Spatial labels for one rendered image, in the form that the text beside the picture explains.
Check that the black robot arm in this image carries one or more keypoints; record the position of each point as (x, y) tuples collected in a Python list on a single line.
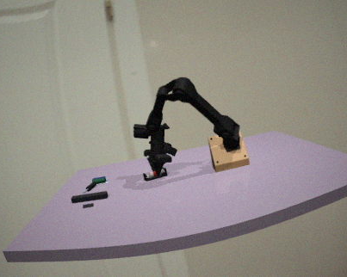
[(184, 91)]

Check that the black-handled screwdriver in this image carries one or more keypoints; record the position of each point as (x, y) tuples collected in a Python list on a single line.
[(93, 184)]

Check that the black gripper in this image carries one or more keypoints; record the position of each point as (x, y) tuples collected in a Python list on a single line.
[(156, 158)]

